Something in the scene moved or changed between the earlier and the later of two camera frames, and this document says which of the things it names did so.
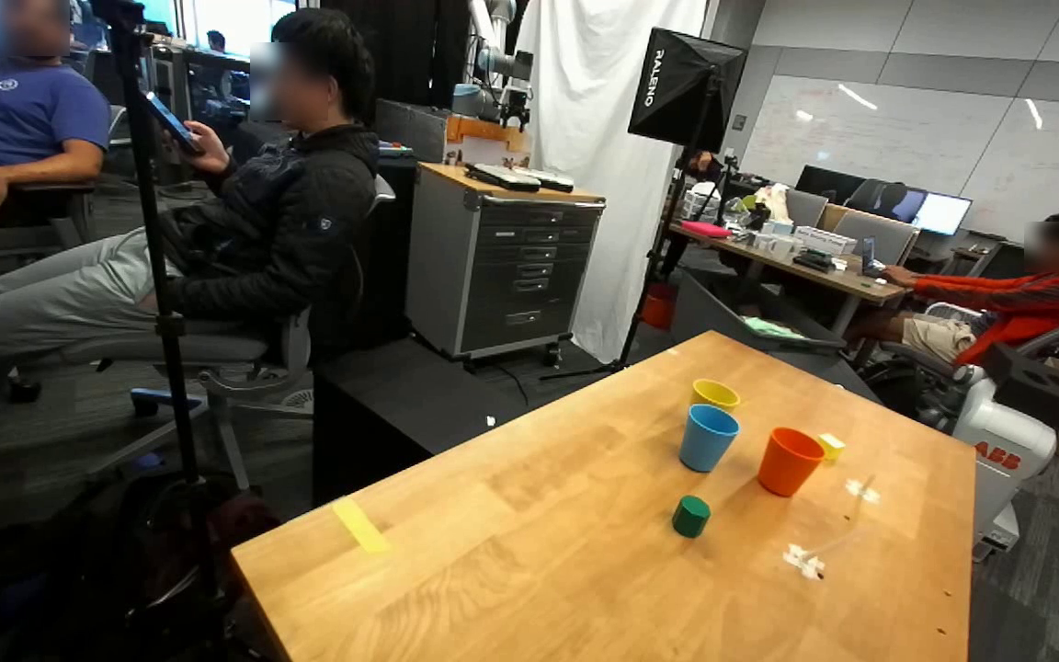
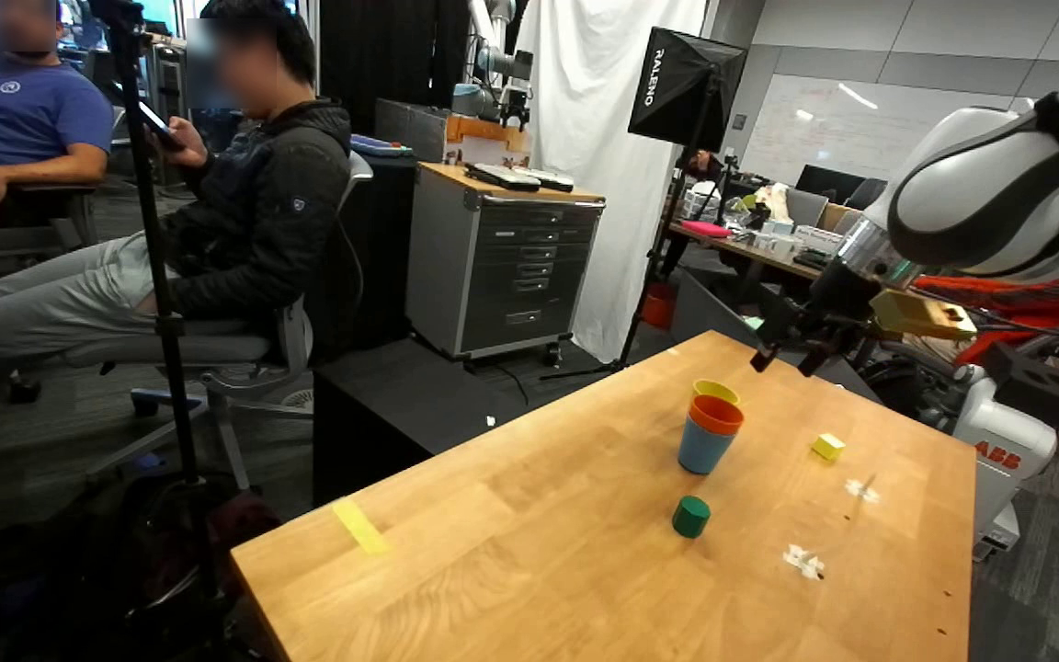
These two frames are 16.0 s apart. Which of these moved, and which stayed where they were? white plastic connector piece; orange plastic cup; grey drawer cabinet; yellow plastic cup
Moved: orange plastic cup
Stayed: yellow plastic cup; grey drawer cabinet; white plastic connector piece
